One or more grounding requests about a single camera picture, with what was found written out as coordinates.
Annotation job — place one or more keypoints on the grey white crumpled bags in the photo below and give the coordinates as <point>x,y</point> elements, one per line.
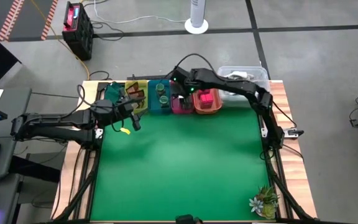
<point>236,74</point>

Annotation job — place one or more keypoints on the clear plastic storage container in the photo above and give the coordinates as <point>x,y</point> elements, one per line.
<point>259,74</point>

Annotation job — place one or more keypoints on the brown spice pouch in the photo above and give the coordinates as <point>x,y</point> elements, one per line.
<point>139,95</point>
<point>132,89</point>

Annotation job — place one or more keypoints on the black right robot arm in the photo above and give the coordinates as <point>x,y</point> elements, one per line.
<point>228,82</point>

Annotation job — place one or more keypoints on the small succulent plant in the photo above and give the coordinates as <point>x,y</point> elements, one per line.
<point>264,199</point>

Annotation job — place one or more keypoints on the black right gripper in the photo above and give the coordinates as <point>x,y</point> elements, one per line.
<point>186,94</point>

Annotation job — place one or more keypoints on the orange plastic bin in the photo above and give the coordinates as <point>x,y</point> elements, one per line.
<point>217,104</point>

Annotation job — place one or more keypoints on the green-lidded dark spice jar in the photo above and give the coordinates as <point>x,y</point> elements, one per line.
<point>159,88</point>
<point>164,100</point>

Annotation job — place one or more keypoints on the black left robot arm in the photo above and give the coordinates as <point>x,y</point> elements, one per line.
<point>57,124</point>

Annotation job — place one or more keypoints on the black table-level camera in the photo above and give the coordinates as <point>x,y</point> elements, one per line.
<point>186,219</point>

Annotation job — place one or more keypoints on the blue plastic bin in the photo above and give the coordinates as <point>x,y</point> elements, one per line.
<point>151,102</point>

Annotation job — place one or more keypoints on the white tower fan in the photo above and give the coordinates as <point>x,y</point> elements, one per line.
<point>196,15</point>

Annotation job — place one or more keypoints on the pink plastic bin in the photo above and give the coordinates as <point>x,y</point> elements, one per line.
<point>174,107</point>

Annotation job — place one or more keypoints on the green table mat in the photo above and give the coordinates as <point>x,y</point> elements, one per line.
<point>166,186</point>

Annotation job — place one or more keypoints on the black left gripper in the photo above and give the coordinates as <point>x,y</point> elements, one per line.
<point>127,110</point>

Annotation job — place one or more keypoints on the black crate with red top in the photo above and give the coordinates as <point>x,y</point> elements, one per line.
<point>78,31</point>

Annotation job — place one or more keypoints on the yellow plastic bin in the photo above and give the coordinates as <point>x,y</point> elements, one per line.
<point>144,83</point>

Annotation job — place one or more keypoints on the grey desk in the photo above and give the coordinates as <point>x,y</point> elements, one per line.
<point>17,102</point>

